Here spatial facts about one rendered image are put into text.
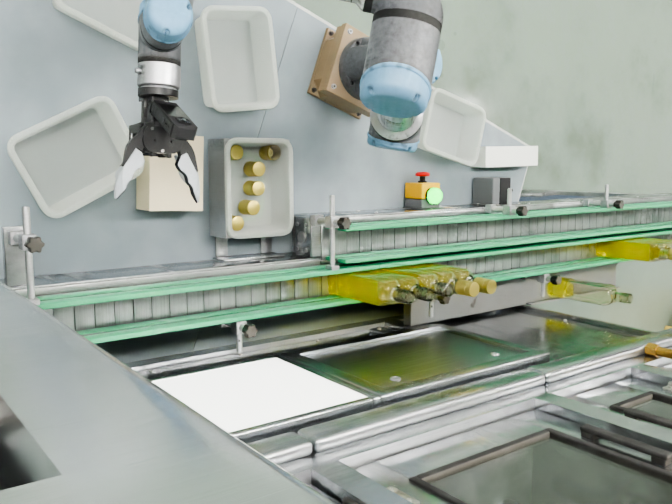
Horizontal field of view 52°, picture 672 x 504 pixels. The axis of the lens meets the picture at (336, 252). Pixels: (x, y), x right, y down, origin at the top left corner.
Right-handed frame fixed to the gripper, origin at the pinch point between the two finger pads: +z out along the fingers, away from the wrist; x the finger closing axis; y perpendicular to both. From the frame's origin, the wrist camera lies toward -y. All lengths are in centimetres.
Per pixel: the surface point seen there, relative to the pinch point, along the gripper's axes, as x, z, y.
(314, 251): -43.8, 9.4, 16.3
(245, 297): -26.4, 19.7, 16.7
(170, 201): -10.1, -0.6, 20.8
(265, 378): -19.7, 32.4, -5.5
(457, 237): -92, 5, 18
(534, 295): -127, 22, 20
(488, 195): -109, -7, 24
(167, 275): -8.1, 14.6, 16.0
